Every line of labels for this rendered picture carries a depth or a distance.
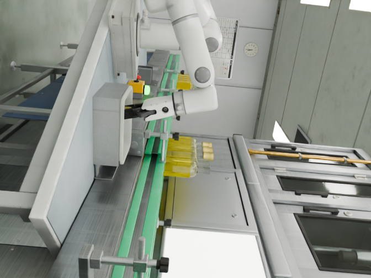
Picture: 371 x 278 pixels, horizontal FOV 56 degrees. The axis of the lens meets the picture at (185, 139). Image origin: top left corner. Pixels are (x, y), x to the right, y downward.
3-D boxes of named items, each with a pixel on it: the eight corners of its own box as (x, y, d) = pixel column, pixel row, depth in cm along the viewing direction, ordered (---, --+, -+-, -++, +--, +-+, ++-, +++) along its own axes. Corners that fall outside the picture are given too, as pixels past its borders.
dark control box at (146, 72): (134, 83, 187) (150, 84, 187) (135, 68, 184) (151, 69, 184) (137, 79, 195) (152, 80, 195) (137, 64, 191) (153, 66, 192)
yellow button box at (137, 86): (126, 97, 162) (142, 99, 162) (126, 81, 159) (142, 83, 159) (128, 93, 168) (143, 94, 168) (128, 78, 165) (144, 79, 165)
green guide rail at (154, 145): (144, 154, 133) (165, 155, 133) (144, 151, 132) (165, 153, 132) (169, 63, 293) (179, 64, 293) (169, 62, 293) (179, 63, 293)
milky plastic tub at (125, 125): (94, 165, 109) (122, 167, 109) (93, 96, 100) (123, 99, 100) (106, 142, 125) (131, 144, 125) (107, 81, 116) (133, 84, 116)
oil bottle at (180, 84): (164, 88, 251) (203, 91, 251) (165, 80, 249) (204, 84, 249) (165, 86, 256) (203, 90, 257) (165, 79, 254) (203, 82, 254)
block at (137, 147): (123, 155, 128) (143, 157, 128) (124, 132, 124) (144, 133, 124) (125, 151, 131) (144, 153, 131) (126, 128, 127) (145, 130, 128)
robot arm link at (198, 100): (212, 59, 103) (212, 60, 112) (177, 65, 104) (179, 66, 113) (220, 110, 106) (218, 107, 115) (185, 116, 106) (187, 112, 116)
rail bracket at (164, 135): (142, 161, 129) (176, 165, 129) (144, 119, 122) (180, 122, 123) (143, 158, 132) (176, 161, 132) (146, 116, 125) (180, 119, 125)
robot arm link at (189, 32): (173, 25, 109) (193, 89, 113) (168, 19, 96) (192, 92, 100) (198, 16, 108) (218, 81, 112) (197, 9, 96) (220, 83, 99)
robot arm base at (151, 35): (135, 19, 118) (181, 22, 119) (138, 3, 126) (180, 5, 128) (136, 59, 129) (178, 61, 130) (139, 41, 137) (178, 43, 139)
